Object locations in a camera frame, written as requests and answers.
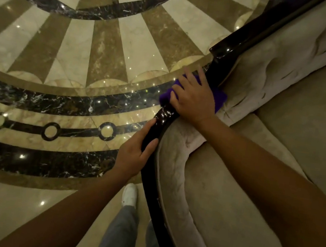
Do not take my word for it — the person's left hand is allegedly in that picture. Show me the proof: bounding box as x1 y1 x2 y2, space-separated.
112 113 162 184

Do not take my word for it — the person's right hand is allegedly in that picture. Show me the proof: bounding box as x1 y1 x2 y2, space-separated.
166 62 223 130

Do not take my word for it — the purple cleaning cloth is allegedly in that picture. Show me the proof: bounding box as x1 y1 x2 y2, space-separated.
157 69 230 116

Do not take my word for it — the beige sofa with dark frame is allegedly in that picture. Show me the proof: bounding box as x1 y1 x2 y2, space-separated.
128 0 326 247

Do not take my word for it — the person's left forearm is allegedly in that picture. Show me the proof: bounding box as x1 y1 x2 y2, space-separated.
0 158 133 247

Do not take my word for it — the person's right forearm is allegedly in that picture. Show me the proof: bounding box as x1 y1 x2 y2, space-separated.
184 115 326 247

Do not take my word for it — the white shoe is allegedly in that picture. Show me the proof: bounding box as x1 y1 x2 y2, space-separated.
120 182 140 209

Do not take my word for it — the grey trouser leg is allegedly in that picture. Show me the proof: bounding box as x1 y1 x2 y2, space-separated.
95 202 142 247
143 220 169 247

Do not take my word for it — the beige sofa seat cushion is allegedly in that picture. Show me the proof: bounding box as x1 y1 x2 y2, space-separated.
245 50 326 208
172 106 309 247

